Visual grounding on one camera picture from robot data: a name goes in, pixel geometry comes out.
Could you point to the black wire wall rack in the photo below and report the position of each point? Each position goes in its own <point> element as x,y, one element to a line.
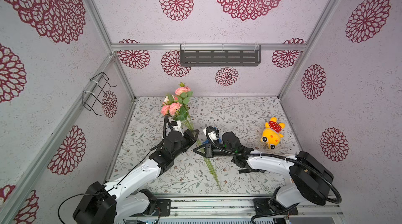
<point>91,98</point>

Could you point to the pink artificial flower bouquet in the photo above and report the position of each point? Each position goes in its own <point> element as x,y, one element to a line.
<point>176,105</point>

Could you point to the black wristwatch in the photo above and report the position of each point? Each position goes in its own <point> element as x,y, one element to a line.
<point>244,171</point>

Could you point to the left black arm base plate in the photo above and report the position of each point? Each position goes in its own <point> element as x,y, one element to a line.
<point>159,207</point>

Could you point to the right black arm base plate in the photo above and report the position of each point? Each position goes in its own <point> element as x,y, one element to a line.
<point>264,206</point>

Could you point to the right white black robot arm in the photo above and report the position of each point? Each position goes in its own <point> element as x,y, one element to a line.
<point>305,178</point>

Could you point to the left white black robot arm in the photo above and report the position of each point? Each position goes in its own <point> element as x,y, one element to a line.
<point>119,199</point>

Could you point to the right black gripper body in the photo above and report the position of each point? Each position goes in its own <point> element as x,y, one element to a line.
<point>207,150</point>

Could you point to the grey wall shelf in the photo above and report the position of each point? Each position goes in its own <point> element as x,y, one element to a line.
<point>220,58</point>

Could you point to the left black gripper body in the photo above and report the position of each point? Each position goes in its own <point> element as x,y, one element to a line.
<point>188,140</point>

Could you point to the yellow plush toy red hat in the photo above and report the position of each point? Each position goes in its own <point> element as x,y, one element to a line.
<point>272,134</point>

